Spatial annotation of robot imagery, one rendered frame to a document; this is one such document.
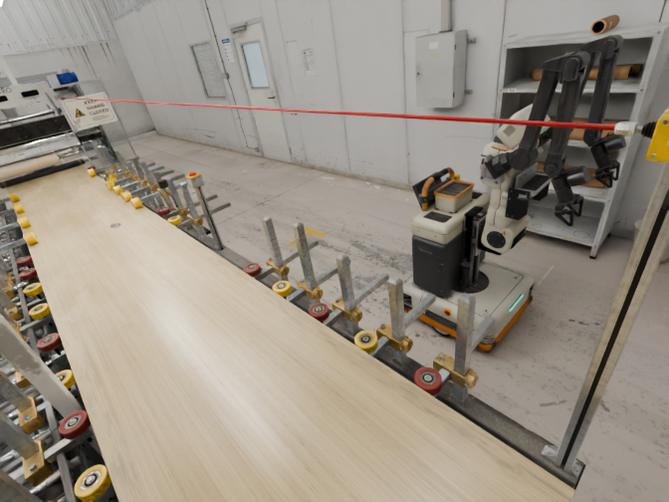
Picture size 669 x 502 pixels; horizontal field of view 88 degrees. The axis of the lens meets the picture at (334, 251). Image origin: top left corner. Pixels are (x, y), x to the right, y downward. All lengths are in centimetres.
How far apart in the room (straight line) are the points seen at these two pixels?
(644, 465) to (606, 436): 16
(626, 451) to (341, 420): 153
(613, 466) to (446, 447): 128
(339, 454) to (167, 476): 46
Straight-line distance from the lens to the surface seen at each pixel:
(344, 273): 133
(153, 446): 125
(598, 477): 217
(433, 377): 115
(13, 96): 542
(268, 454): 109
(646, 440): 236
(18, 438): 150
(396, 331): 130
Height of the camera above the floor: 182
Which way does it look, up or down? 32 degrees down
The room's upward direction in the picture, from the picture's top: 10 degrees counter-clockwise
